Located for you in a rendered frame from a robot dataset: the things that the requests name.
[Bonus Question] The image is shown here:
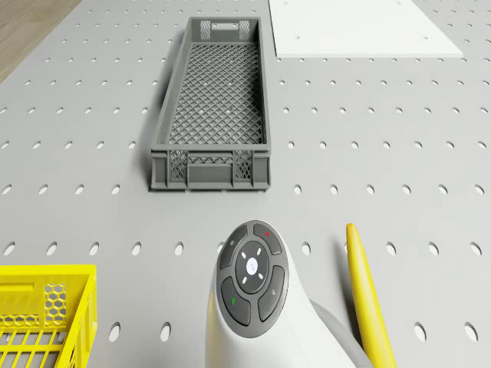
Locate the banana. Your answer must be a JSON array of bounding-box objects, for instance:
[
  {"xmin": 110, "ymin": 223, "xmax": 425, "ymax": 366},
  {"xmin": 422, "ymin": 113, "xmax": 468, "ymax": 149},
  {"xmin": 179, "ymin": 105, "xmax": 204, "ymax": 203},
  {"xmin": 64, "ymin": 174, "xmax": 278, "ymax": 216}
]
[{"xmin": 345, "ymin": 222, "xmax": 398, "ymax": 368}]

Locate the dark grey basket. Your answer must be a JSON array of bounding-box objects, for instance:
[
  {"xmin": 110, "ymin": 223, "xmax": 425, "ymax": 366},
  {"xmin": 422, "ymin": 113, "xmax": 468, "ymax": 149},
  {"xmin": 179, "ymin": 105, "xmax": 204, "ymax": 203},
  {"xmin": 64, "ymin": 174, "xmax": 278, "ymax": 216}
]
[{"xmin": 147, "ymin": 16, "xmax": 272, "ymax": 192}]

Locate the white board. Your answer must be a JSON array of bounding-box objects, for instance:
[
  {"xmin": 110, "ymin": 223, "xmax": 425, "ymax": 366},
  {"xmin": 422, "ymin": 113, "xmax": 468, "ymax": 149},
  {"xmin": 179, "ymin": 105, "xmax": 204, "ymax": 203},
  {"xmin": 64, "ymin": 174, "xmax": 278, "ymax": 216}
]
[{"xmin": 267, "ymin": 0, "xmax": 465, "ymax": 59}]

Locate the yellow basket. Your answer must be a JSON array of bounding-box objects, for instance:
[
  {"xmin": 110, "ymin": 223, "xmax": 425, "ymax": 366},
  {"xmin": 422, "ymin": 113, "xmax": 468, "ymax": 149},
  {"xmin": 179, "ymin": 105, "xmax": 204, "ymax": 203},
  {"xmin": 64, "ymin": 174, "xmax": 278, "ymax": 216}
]
[{"xmin": 0, "ymin": 264, "xmax": 98, "ymax": 368}]

